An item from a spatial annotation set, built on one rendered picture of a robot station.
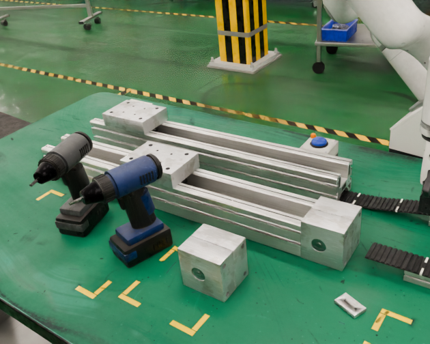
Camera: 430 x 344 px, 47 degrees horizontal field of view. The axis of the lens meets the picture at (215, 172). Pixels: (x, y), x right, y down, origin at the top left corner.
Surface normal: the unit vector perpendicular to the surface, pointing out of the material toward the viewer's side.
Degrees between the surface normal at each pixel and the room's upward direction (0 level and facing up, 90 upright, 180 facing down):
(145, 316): 0
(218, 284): 90
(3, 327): 0
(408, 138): 90
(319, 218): 0
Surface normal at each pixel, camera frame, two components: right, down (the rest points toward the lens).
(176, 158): -0.10, -0.85
